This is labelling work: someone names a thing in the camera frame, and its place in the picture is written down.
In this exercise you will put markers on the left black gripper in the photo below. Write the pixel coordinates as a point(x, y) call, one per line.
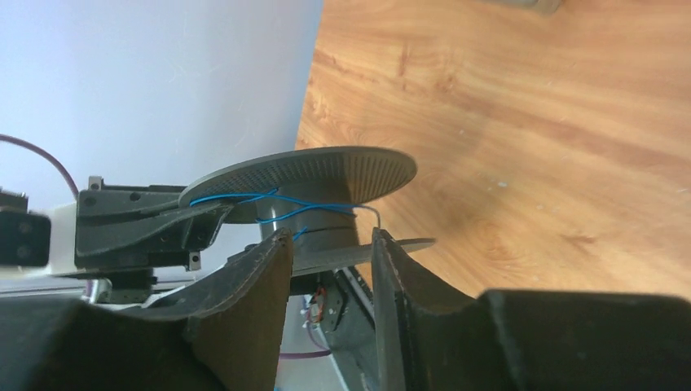
point(130, 227)

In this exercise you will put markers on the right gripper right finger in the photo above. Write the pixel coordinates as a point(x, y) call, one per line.
point(431, 336)

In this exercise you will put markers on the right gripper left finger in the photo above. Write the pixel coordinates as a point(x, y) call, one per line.
point(221, 333)

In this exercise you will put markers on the dark grey cable spool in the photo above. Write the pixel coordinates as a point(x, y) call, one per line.
point(314, 193)

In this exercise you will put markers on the wooden chessboard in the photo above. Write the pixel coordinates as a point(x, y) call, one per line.
point(543, 7)

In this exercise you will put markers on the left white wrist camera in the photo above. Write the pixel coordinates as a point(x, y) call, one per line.
point(36, 243)

